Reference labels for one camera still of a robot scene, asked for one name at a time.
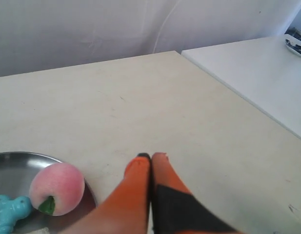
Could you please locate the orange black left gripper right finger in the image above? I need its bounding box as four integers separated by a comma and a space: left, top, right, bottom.
151, 153, 240, 234

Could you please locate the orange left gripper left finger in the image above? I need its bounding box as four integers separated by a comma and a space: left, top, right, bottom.
61, 153, 151, 234

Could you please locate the metal bowl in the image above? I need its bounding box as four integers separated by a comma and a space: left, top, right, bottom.
0, 152, 98, 234

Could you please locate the pink toy peach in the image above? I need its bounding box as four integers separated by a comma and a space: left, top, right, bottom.
29, 163, 85, 216

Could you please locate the turquoise toy bone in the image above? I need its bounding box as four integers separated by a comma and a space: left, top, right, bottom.
0, 195, 33, 234

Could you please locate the white side table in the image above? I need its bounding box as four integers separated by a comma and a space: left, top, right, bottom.
181, 35, 301, 139

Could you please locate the white wrinkled backdrop cloth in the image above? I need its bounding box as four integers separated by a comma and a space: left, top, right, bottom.
0, 0, 301, 77

